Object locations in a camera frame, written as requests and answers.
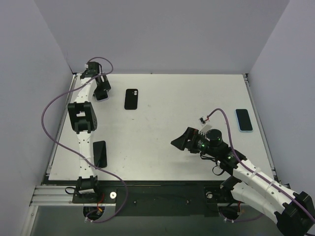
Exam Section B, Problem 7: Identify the black phone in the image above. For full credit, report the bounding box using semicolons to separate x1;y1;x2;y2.
93;141;107;168

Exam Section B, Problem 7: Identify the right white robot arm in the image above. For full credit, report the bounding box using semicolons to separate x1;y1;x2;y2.
171;127;315;236

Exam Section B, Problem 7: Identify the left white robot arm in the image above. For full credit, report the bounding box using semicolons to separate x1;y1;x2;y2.
67;61;111;203

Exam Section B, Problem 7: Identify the phone in blue case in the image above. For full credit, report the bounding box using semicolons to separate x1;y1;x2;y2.
235;109;253;132

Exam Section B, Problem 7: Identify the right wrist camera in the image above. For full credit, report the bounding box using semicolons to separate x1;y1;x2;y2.
199;116;212;135

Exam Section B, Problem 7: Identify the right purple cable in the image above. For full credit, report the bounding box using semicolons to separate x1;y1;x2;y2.
205;108;315;236

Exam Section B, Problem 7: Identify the purple cable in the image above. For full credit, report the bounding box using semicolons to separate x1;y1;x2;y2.
205;108;315;236
41;57;130;224

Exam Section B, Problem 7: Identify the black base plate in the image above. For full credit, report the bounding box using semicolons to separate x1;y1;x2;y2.
65;181;242;220

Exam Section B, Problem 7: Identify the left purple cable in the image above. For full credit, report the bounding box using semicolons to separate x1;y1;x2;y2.
41;57;130;224

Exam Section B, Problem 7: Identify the aluminium rail frame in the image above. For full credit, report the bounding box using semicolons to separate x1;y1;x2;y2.
21;73;296;236

